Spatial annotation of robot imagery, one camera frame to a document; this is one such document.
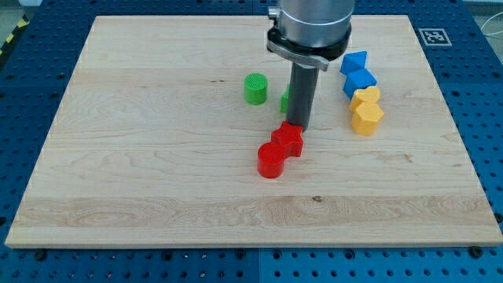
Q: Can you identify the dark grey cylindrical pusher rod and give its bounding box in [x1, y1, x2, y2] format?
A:
[286, 63, 319, 131]

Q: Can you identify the yellow heart block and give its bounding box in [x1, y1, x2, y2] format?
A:
[349, 86, 380, 112]

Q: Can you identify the yellow black hazard tape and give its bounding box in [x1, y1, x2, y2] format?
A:
[1, 14, 30, 55]

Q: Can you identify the wooden board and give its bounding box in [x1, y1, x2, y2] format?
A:
[6, 16, 502, 248]

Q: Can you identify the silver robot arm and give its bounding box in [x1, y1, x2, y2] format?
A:
[266, 0, 355, 130]

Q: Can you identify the yellow hexagon block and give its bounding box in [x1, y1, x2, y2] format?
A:
[351, 102, 384, 136]

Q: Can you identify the white cable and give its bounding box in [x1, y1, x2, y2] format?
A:
[479, 10, 503, 39]

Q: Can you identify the green star block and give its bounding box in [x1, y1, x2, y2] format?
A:
[280, 84, 290, 114]

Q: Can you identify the white fiducial marker tag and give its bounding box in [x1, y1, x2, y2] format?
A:
[418, 28, 452, 46]

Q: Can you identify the blue triangular block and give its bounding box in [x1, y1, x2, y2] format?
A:
[340, 51, 368, 75]

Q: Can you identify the red cylinder block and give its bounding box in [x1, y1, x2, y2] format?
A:
[257, 141, 285, 178]

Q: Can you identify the red star block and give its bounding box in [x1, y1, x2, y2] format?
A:
[271, 121, 303, 157]

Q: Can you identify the blue cube block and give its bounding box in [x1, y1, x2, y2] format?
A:
[343, 68, 377, 99]

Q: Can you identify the black and silver clamp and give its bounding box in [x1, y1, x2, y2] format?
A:
[266, 26, 351, 72]

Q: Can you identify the green cylinder block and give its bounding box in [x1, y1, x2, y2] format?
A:
[244, 73, 268, 105]

